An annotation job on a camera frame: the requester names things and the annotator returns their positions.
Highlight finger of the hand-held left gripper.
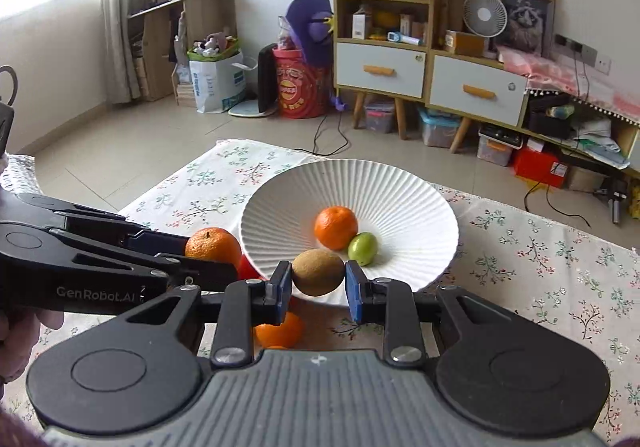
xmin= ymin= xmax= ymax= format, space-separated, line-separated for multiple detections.
xmin=17 ymin=193 xmax=189 ymax=258
xmin=47 ymin=228 xmax=239 ymax=292

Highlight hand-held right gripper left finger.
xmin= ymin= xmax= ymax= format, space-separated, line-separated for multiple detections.
xmin=102 ymin=261 xmax=294 ymax=369

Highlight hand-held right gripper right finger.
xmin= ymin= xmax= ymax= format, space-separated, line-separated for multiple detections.
xmin=346 ymin=260 xmax=543 ymax=368

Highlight orange mandarin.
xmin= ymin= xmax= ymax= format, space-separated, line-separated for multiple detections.
xmin=185 ymin=227 xmax=243 ymax=273
xmin=254 ymin=311 xmax=305 ymax=350
xmin=314 ymin=206 xmax=359 ymax=251

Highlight brown kiwi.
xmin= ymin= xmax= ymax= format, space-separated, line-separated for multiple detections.
xmin=291 ymin=249 xmax=347 ymax=298

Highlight white ribbed plate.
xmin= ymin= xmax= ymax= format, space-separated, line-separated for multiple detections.
xmin=240 ymin=159 xmax=460 ymax=300

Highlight person's left hand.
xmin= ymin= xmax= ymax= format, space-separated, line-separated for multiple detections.
xmin=0 ymin=311 xmax=65 ymax=383

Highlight small red fruit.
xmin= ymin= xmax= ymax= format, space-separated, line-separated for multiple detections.
xmin=236 ymin=254 xmax=268 ymax=283

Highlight small green fruit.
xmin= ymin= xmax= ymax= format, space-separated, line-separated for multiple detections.
xmin=347 ymin=232 xmax=379 ymax=268

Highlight bubble wrap sheet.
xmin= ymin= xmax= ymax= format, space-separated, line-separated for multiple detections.
xmin=0 ymin=154 xmax=37 ymax=195

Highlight stack of books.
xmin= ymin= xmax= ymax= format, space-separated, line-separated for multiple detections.
xmin=175 ymin=82 xmax=198 ymax=108

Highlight dark maroon clothing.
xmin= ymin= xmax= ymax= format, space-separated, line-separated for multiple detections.
xmin=0 ymin=404 xmax=43 ymax=447

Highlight white paper bag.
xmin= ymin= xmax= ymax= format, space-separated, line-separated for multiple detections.
xmin=189 ymin=49 xmax=247 ymax=114

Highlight floral tablecloth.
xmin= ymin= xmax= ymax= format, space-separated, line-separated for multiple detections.
xmin=0 ymin=139 xmax=640 ymax=447

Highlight clear storage box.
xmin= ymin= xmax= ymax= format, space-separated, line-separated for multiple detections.
xmin=363 ymin=97 xmax=397 ymax=134

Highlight clear box with blue lid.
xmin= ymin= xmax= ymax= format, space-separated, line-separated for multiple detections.
xmin=419 ymin=107 xmax=462 ymax=148

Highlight black panel on white base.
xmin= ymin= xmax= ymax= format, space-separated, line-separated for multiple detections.
xmin=229 ymin=44 xmax=279 ymax=119

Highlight clear box with black lid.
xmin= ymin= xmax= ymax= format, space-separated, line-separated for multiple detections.
xmin=477 ymin=124 xmax=522 ymax=166

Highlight plush toys in bag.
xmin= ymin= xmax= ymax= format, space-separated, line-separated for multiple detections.
xmin=192 ymin=31 xmax=240 ymax=60

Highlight red printed bucket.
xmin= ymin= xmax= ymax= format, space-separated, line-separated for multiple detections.
xmin=272 ymin=46 xmax=333 ymax=119

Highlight red box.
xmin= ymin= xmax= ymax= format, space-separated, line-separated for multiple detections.
xmin=514 ymin=146 xmax=571 ymax=188

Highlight tall wooden shelf cabinet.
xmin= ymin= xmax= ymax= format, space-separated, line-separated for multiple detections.
xmin=332 ymin=0 xmax=442 ymax=128

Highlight wooden bookshelf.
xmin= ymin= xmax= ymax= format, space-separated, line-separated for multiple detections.
xmin=127 ymin=0 xmax=237 ymax=102

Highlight low wooden drawer cabinet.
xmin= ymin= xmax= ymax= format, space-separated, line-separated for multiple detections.
xmin=427 ymin=49 xmax=531 ymax=154

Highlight light curtain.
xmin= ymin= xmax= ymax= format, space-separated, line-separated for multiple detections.
xmin=100 ymin=0 xmax=146 ymax=102

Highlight black case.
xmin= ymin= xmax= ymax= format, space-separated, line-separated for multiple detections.
xmin=527 ymin=94 xmax=575 ymax=140

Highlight white infrared thermometer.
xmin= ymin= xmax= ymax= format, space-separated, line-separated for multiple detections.
xmin=385 ymin=30 xmax=426 ymax=46

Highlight brown cardboard box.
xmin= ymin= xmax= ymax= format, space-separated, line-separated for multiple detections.
xmin=444 ymin=29 xmax=487 ymax=58

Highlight purple plush toy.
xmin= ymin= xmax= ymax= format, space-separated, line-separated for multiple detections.
xmin=284 ymin=0 xmax=348 ymax=112

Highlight black handheld device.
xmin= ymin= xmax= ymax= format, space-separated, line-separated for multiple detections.
xmin=594 ymin=179 xmax=629 ymax=224

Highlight small brown box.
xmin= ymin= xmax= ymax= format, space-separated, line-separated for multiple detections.
xmin=399 ymin=13 xmax=428 ymax=40

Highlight white plastic bags pile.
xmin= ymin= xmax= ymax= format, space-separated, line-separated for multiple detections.
xmin=570 ymin=117 xmax=632 ymax=170

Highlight small white desk fan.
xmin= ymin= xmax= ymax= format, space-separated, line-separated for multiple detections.
xmin=462 ymin=0 xmax=507 ymax=40

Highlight pink cloth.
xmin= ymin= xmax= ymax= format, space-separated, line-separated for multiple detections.
xmin=497 ymin=47 xmax=640 ymax=122

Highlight long wooden stand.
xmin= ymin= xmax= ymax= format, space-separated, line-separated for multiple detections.
xmin=520 ymin=92 xmax=640 ymax=178

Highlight framed cat picture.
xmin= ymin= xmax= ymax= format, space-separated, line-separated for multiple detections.
xmin=492 ymin=0 xmax=557 ymax=60

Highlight black floor cable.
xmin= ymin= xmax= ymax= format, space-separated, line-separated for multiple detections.
xmin=295 ymin=99 xmax=351 ymax=158

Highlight thin black cable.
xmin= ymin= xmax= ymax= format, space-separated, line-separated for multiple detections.
xmin=522 ymin=174 xmax=593 ymax=230

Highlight wall socket with black plugs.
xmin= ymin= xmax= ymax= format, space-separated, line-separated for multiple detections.
xmin=554 ymin=33 xmax=598 ymax=68

